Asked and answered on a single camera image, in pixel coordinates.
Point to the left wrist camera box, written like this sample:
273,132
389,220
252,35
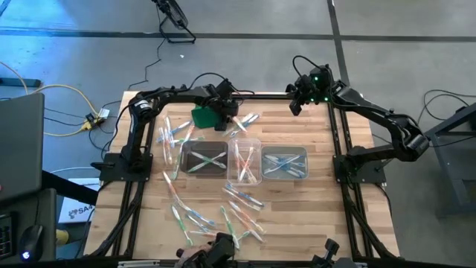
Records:
224,88

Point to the black floor fan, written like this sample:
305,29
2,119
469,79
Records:
175,13

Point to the silver frame bracket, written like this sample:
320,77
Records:
353,265
137,264

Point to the black diagonal desk beam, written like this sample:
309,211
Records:
67,188

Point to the black floor bar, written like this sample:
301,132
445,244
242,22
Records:
22,82

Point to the blue toothbrush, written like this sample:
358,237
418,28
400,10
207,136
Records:
197,223
286,164
254,120
202,219
184,126
297,173
297,158
245,193
271,158

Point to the white power adapter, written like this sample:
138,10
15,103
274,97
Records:
104,112

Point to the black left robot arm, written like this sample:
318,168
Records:
178,95

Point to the small yellow object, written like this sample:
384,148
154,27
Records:
62,237

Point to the green cloth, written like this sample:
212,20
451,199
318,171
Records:
202,117

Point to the dark grey desk panel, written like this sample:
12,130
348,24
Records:
20,149

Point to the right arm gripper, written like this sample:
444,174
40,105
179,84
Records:
302,91

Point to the white printed cardboard box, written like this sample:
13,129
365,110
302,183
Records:
74,212

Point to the white sheet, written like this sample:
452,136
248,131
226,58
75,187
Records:
85,182

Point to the clear plastic bin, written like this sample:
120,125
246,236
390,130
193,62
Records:
245,140

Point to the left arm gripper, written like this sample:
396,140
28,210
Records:
225,108

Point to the green toothbrush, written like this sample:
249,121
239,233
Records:
193,140
219,164
245,234
228,225
217,156
182,225
248,117
247,224
176,169

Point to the black keyboard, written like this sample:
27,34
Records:
5,238

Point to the white wrapped toothbrush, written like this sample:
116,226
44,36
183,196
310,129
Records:
168,130

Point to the dark side desk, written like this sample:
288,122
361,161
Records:
44,208

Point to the dark grey table stand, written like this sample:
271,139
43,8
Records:
450,175

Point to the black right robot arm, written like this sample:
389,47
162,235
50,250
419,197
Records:
372,109

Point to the light grey plastic bin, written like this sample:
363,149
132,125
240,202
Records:
284,149

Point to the orange toothbrush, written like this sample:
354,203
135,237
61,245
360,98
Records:
202,234
172,188
241,199
251,154
253,178
237,156
167,154
189,132
240,124
245,216

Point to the black computer mouse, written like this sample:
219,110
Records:
31,242

